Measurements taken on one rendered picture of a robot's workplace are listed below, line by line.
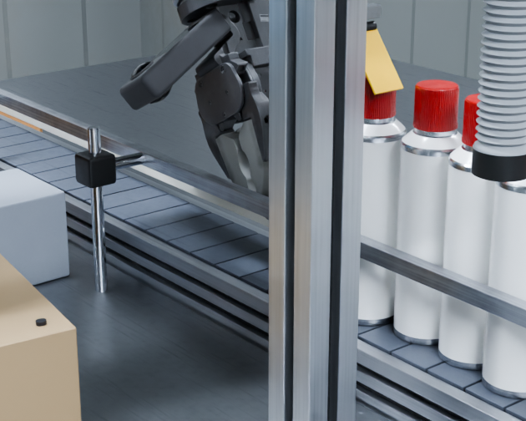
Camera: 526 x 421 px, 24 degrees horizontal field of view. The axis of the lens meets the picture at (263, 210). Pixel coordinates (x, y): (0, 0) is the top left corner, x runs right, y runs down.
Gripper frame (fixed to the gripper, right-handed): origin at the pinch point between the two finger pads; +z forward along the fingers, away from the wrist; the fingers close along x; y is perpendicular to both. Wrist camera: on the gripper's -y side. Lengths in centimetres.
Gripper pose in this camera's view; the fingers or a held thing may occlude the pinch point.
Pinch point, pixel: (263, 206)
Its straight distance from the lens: 110.2
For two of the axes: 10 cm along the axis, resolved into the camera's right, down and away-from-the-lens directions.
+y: 7.8, -2.1, 5.9
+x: -5.4, 2.4, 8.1
